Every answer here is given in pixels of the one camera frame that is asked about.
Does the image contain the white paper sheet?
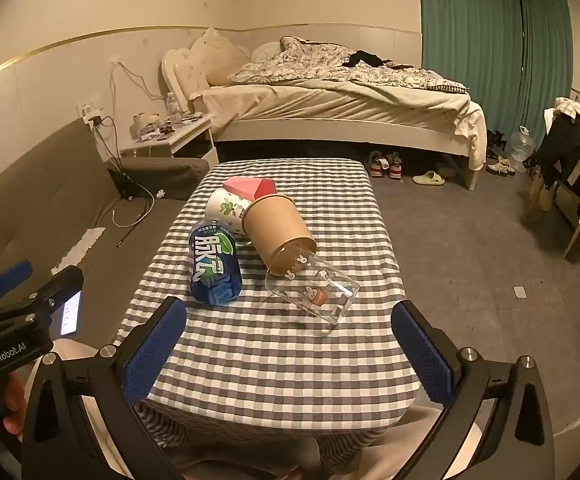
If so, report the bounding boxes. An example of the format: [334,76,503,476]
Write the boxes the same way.
[56,227,107,272]

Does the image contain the wall power socket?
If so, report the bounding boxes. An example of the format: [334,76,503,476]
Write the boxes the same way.
[76,96,105,127]

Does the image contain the person's left hand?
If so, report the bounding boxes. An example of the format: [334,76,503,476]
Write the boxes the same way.
[0,371,30,445]

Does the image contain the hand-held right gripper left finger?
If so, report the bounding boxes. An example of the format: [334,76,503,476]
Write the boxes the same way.
[20,296,188,480]

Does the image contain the light green slipper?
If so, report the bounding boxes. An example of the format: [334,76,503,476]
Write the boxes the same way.
[412,170,446,187]

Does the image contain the pink red box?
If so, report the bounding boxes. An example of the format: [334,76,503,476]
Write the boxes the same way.
[223,177,277,202]

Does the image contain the black garment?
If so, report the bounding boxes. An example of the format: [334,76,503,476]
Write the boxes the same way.
[342,50,387,69]

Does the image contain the black jacket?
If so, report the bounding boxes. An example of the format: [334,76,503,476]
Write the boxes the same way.
[534,109,580,188]

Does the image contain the green curtain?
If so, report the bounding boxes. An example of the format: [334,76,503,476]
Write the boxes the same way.
[416,0,524,136]
[518,0,576,140]

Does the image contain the white printed paper cup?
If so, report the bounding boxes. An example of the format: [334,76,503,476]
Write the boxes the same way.
[206,188,254,236]

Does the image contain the white checked shirt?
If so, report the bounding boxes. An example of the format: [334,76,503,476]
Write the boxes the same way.
[551,96,580,128]

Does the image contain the lit smartphone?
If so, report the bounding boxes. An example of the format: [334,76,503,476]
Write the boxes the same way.
[60,291,83,339]

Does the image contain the clear rabbit print glass cup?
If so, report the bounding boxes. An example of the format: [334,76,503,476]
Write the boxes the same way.
[265,252,361,330]

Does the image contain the floral quilt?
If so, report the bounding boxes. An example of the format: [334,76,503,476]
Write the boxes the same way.
[227,36,471,96]

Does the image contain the blue drink can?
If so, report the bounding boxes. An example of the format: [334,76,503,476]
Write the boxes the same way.
[188,220,243,307]

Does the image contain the grey sofa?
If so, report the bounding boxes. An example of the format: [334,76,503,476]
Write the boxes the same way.
[0,117,211,356]

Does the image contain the white wall cable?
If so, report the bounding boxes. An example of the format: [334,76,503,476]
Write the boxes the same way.
[109,56,167,107]

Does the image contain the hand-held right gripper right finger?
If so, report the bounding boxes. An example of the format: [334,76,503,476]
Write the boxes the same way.
[391,300,556,480]

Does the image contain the clear water bottle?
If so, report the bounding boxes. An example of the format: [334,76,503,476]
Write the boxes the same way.
[166,92,183,127]

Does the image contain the white sneakers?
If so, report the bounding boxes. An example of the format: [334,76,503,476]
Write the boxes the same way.
[486,155,516,177]

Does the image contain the dark shoes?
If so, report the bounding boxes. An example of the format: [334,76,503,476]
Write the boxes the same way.
[484,129,509,159]

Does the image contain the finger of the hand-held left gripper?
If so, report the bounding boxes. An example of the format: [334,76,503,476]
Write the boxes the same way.
[0,266,85,332]
[0,260,33,313]

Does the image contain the white charging cable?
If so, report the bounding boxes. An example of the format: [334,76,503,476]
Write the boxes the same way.
[111,194,157,229]

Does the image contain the white nightstand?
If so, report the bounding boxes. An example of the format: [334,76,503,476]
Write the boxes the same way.
[119,112,219,167]

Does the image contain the cream bed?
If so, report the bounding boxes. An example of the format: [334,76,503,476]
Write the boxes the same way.
[161,35,488,192]

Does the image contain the brown paper cup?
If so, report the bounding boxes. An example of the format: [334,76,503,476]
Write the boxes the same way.
[241,193,318,277]

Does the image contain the grey checkered tablecloth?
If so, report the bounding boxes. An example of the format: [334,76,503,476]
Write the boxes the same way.
[112,157,423,477]

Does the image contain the cream pillow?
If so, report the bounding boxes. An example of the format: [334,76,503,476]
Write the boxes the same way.
[189,27,251,87]

